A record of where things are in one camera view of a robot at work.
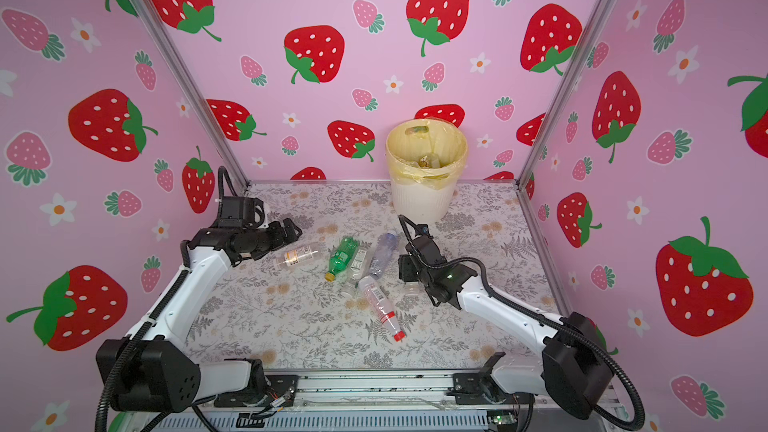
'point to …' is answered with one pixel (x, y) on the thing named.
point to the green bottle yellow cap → (341, 257)
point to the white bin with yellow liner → (425, 157)
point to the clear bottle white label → (359, 264)
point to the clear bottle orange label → (292, 257)
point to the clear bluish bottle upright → (387, 244)
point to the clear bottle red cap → (377, 298)
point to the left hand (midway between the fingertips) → (289, 234)
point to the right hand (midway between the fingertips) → (404, 260)
